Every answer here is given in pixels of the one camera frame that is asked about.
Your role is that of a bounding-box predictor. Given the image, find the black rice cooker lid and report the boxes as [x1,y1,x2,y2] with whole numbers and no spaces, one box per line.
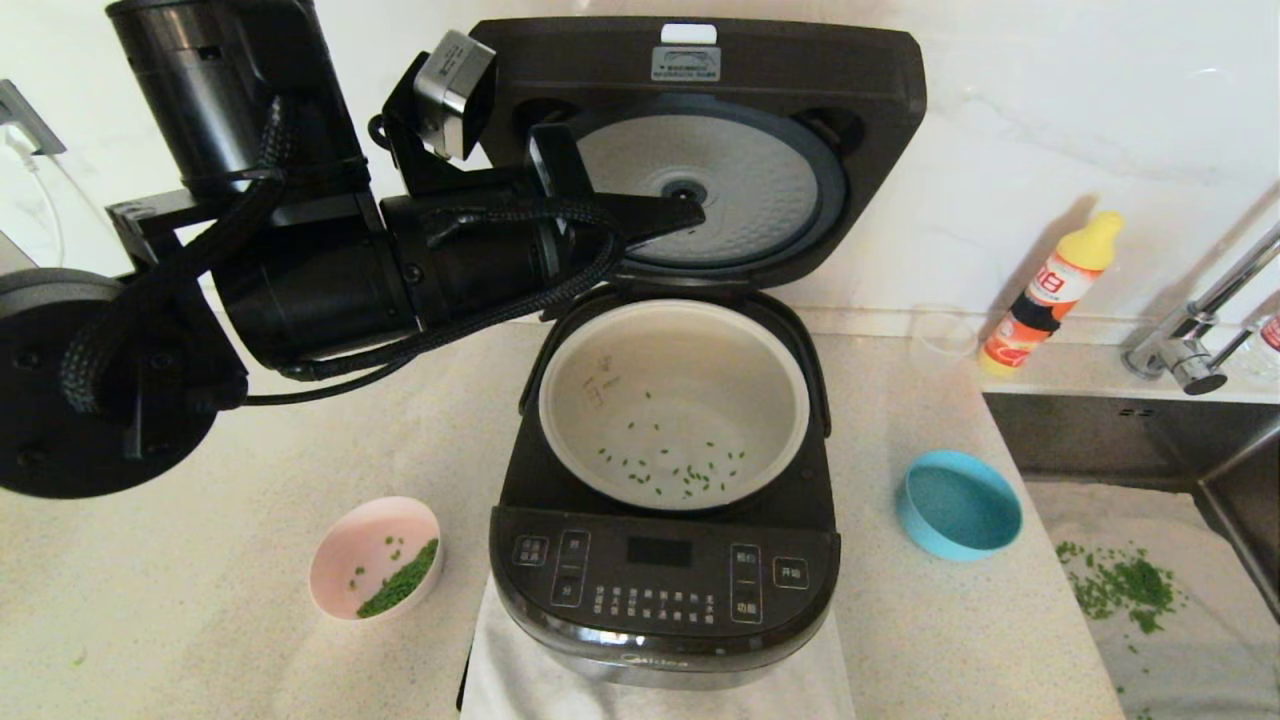
[468,18,928,291]

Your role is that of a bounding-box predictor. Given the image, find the pink bowl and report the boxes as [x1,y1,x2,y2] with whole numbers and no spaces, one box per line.
[308,497,444,623]

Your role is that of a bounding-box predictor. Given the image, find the green chopped scallion pile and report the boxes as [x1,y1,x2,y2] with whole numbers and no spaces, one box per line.
[350,538,441,620]

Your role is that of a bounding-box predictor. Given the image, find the beige inner pot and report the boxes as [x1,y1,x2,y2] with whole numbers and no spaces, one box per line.
[538,298,811,513]

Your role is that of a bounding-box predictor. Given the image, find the chopped green vegetable pieces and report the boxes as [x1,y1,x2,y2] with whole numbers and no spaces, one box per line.
[597,390,749,499]

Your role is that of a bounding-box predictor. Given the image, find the black rice cooker base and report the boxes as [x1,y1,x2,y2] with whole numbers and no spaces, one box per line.
[490,280,841,691]

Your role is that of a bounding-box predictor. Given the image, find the blue bowl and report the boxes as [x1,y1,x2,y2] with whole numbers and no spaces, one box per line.
[896,451,1023,563]

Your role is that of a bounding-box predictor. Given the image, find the white cloth under cooker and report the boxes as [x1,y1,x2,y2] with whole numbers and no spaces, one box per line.
[460,575,856,720]

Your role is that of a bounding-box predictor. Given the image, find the clear glass cup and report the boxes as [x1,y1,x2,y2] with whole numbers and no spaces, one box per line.
[908,305,979,361]

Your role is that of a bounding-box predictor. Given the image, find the yellow orange detergent bottle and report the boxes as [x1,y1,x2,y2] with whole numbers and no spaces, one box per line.
[979,213,1124,380]

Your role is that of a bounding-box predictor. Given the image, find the chrome faucet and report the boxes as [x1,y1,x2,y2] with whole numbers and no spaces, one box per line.
[1120,222,1280,397]

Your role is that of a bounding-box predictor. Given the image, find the green scallion bits on cloth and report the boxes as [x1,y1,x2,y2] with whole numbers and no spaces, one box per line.
[1055,542,1186,637]

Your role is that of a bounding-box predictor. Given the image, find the clear bottle red label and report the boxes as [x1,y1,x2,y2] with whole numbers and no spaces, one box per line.
[1240,312,1280,386]

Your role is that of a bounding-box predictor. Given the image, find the white cloth in sink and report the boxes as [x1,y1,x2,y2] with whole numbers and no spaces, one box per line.
[1025,483,1280,720]

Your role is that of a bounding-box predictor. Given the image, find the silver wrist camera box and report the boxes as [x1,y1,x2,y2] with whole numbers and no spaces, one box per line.
[413,30,498,161]

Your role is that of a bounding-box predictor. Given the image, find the white power cable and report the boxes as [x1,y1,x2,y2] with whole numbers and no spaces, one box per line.
[0,130,63,266]

